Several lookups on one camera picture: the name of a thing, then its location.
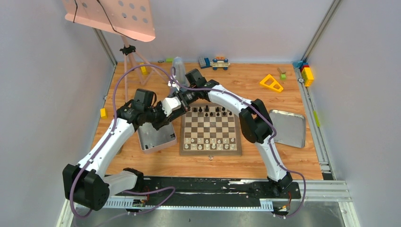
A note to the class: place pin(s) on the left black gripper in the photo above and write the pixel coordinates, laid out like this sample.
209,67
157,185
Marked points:
161,119

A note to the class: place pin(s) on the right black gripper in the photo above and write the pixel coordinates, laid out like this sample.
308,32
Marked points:
184,104

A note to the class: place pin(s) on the wooden chess board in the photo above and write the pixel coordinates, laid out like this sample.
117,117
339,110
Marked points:
210,130

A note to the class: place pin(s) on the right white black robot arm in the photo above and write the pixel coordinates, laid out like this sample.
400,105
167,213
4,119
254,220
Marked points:
256,124

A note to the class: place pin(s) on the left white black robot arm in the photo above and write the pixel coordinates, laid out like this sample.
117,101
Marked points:
86,182

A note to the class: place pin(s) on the blue grey brick block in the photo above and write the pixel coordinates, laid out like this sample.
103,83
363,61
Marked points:
204,62

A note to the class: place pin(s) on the yellow block near stand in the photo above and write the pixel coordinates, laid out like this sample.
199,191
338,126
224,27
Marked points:
143,69

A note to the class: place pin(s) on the wooden toy car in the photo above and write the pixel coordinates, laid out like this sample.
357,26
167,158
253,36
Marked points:
220,62

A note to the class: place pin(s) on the small yellow cube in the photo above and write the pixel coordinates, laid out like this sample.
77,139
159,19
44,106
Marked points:
103,113

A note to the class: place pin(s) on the yellow triangle shape toy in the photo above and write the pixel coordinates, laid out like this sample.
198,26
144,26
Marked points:
271,83

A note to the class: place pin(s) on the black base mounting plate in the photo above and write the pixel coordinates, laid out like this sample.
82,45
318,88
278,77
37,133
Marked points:
214,192

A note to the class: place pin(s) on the pink music stand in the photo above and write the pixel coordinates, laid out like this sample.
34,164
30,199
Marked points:
127,18

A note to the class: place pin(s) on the wooden brown block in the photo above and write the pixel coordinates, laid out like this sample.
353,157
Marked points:
281,70

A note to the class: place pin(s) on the silver metal tin lid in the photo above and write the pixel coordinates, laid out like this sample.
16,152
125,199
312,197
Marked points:
290,127

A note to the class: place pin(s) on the stacked coloured bricks corner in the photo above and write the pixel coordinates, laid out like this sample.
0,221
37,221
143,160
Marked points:
305,71

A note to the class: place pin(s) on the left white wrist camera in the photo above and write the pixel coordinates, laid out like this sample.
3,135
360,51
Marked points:
170,104

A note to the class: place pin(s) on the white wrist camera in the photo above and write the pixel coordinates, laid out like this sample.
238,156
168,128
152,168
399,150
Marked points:
170,104
171,83

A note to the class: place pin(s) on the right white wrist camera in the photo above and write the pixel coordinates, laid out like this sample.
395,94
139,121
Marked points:
171,83

